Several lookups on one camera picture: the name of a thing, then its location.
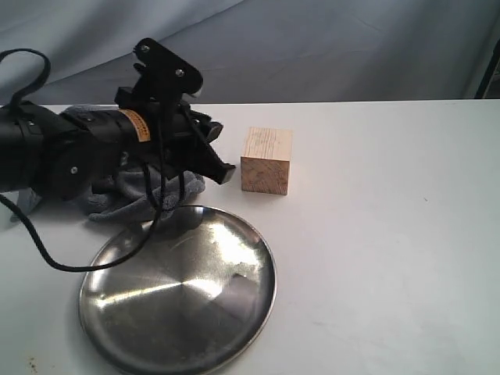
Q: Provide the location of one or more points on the round stainless steel plate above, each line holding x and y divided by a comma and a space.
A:
194, 298

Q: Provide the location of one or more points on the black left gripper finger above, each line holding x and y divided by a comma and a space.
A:
203, 160

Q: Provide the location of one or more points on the grey terry towel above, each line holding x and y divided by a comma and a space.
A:
130, 196

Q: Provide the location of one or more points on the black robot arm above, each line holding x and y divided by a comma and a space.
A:
21, 146

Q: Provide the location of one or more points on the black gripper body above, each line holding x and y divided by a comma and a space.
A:
82, 145

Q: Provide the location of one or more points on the dark stand at right edge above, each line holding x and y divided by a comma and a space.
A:
488, 74

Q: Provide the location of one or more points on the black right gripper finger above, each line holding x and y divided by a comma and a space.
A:
209, 128

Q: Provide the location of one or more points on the grey fabric backdrop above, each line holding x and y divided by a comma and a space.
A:
256, 51

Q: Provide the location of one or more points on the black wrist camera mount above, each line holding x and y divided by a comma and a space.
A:
164, 76

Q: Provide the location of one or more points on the wooden cube block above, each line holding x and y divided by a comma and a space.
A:
266, 160

